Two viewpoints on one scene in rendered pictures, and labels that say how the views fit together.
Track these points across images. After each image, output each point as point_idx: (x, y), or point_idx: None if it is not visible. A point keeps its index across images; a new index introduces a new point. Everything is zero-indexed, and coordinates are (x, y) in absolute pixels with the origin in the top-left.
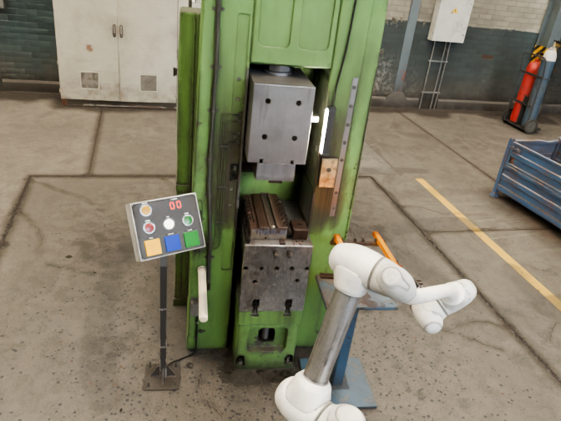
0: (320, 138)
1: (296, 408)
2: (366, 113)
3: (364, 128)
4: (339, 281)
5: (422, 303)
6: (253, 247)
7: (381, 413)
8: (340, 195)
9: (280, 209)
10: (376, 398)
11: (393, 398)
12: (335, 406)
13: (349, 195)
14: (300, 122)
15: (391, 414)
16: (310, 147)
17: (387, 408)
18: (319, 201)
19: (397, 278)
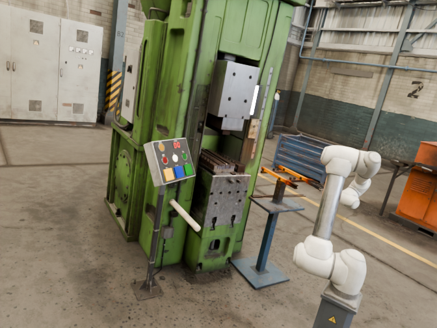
0: None
1: (318, 259)
2: (274, 90)
3: (272, 99)
4: (336, 167)
5: (343, 192)
6: (218, 177)
7: (293, 282)
8: (257, 144)
9: (220, 155)
10: (286, 275)
11: (294, 273)
12: (342, 251)
13: (261, 144)
14: (250, 90)
15: (299, 282)
16: None
17: (294, 278)
18: (246, 148)
19: (379, 157)
